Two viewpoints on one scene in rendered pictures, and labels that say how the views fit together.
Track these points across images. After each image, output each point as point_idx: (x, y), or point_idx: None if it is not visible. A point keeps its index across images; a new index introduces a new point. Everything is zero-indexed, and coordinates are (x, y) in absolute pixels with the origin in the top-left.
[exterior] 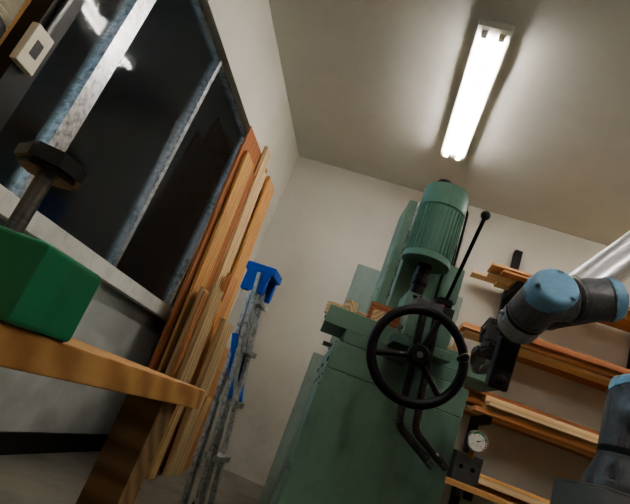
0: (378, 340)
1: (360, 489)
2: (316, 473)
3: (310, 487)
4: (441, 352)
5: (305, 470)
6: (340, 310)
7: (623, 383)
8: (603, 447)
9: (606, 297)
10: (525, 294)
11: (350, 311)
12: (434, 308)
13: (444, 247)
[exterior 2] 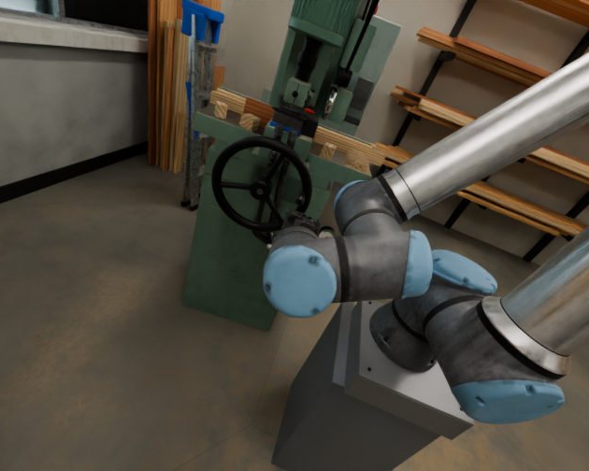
0: (247, 149)
1: (242, 254)
2: (210, 244)
3: (208, 251)
4: (295, 172)
5: (203, 242)
6: (206, 119)
7: (433, 273)
8: (394, 309)
9: (385, 292)
10: (263, 277)
11: (216, 119)
12: (278, 140)
13: (332, 17)
